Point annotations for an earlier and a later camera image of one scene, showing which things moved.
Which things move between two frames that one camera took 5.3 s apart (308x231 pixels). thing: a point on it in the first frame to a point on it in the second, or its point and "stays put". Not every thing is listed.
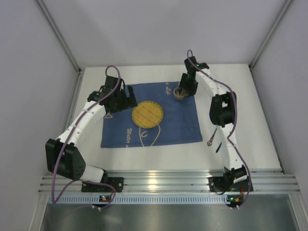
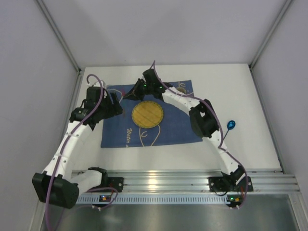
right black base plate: x=220 y=185 stays put
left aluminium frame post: x=60 y=35 stays put
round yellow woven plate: x=147 y=114 stays put
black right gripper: x=186 y=85 to x=137 y=88
